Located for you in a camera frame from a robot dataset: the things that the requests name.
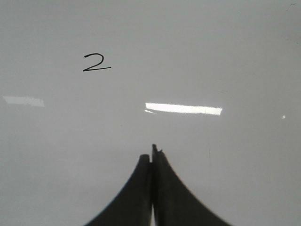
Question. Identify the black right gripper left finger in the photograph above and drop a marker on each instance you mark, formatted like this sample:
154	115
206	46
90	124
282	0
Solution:
133	205

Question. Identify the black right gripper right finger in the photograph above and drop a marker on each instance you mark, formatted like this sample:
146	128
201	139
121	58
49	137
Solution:
174	204

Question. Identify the white whiteboard with aluminium frame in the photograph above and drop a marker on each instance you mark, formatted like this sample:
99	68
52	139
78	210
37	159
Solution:
87	86

